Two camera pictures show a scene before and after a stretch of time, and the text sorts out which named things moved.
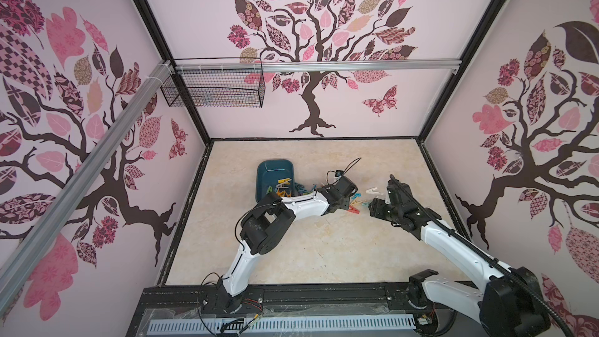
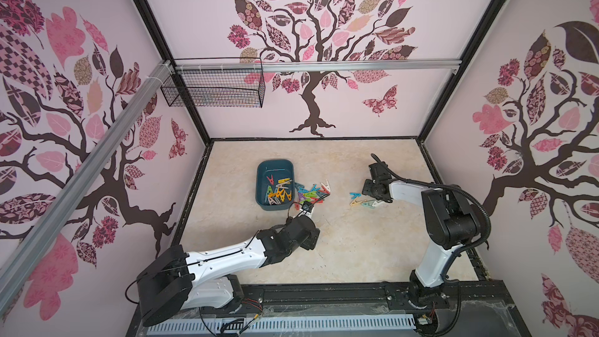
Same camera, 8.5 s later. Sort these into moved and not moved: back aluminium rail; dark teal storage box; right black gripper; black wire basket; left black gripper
Moved: left black gripper; right black gripper
Not moved: back aluminium rail; black wire basket; dark teal storage box
